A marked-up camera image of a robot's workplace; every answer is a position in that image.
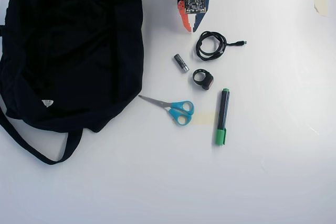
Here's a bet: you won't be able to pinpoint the black braided USB cable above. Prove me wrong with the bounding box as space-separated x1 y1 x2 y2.
194 30 247 61

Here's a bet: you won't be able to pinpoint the black fabric bag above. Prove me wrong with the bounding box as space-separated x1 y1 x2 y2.
0 0 144 166

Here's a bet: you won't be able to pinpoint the black AA battery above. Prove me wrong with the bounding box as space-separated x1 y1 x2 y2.
173 54 190 73

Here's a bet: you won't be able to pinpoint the black marker green cap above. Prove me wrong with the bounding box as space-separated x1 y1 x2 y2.
215 88 231 146

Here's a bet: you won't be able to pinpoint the camera circuit board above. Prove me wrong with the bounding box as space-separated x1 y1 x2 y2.
183 0 206 15

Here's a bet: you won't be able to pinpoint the black ring strap device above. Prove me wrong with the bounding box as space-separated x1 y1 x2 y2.
192 68 214 91

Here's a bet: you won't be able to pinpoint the blue handled scissors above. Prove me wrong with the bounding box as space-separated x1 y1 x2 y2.
138 94 195 126

